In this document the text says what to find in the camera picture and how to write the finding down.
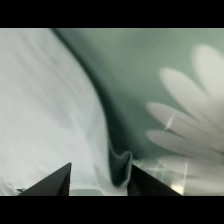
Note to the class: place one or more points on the white shirt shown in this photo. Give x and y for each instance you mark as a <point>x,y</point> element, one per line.
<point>46,110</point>

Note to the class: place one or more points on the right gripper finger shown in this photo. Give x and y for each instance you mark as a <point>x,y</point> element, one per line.
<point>55,185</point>

